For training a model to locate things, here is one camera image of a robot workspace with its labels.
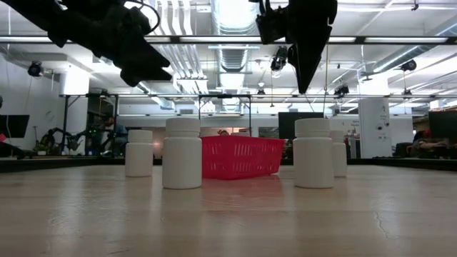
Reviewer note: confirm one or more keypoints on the person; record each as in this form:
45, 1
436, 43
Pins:
425, 142
116, 135
223, 132

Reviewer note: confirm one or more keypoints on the black aluminium table frame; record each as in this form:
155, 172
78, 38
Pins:
71, 165

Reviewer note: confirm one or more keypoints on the silver ceiling ventilation duct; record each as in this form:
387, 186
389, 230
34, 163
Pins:
232, 57

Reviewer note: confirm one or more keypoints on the black background frame stand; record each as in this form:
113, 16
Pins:
65, 121
225, 96

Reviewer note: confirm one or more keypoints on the horizontal overhead rig bar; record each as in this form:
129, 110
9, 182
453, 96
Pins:
360, 40

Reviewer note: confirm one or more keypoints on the red plastic slotted basket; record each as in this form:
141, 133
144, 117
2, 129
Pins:
242, 157

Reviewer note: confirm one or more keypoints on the black monitor screen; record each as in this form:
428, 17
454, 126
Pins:
14, 125
285, 125
442, 125

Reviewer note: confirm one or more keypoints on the black background robot arm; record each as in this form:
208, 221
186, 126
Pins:
53, 140

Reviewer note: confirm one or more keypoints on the white plastic pill bottle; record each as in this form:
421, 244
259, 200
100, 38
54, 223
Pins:
139, 157
341, 157
313, 160
182, 160

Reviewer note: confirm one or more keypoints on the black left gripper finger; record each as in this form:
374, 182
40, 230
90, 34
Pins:
146, 55
143, 75

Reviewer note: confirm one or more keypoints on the white building pillar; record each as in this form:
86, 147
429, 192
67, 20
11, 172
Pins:
375, 125

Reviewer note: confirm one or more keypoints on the black ceiling-hung camera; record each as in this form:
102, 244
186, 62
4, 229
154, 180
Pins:
34, 68
341, 90
279, 59
408, 65

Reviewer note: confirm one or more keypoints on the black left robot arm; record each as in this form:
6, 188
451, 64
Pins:
28, 14

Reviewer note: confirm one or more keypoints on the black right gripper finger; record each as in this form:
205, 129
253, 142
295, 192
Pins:
292, 57
310, 57

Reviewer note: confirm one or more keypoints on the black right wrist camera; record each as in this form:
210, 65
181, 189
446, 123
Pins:
271, 26

